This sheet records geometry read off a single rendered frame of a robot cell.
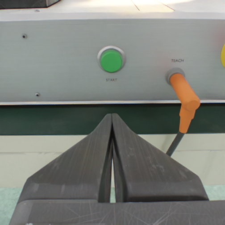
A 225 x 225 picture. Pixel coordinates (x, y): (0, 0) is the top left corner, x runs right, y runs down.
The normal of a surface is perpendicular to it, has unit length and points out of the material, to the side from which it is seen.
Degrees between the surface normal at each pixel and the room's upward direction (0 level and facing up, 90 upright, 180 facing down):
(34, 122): 0
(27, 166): 90
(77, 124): 0
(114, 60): 90
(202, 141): 90
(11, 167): 90
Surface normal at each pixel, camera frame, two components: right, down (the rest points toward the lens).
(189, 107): 0.01, 0.56
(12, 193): 0.00, -0.83
